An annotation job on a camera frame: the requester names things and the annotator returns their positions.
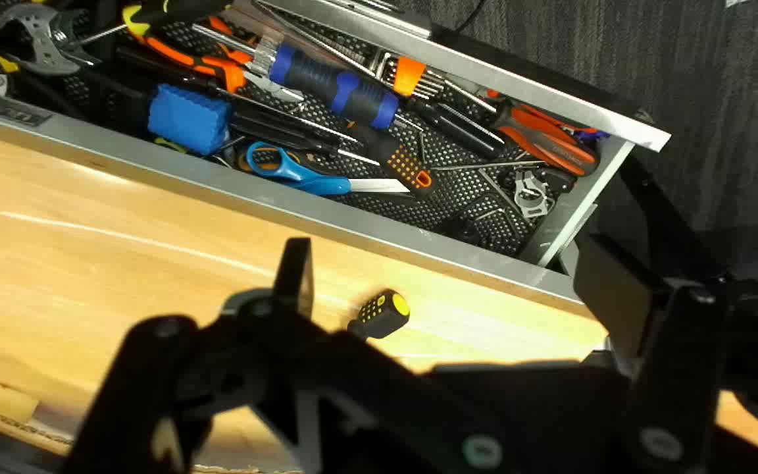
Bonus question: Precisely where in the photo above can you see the red orange handled screwdriver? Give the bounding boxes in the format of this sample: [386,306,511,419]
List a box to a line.
[485,88,598,177]

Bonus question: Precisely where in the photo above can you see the black yellow-capped screwdriver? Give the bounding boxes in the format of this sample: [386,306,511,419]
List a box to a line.
[347,290,410,338]

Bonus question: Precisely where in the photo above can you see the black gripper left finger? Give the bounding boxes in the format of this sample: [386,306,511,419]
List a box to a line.
[60,237,414,474]

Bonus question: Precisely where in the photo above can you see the orange handled pliers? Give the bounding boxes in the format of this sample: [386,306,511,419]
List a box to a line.
[138,28,249,91]

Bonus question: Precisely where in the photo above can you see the orange black dotted screwdriver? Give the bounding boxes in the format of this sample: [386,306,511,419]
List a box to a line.
[347,121,434,191]

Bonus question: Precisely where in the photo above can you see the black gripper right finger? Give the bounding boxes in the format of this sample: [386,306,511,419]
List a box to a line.
[576,237,758,474]

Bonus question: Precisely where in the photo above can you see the blue handled wrench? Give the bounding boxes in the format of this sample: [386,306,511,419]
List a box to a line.
[246,142,409,198]

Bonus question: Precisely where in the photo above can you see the small silver metal clip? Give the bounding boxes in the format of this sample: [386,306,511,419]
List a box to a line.
[513,173,550,220]

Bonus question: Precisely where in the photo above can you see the blue plastic block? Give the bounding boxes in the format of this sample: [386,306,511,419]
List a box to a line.
[148,83,231,155]

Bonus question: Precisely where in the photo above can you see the blue black handled screwdriver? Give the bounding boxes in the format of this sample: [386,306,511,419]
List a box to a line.
[194,24,401,132]

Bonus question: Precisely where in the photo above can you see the black long screwdriver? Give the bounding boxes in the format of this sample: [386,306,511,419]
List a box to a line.
[228,96,375,166]

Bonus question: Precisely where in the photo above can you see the black yellow handled tool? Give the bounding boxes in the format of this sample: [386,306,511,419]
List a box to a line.
[78,0,231,45]

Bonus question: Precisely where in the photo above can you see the wooden-front metal tool drawer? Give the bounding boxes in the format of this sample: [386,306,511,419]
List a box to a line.
[0,0,673,442]

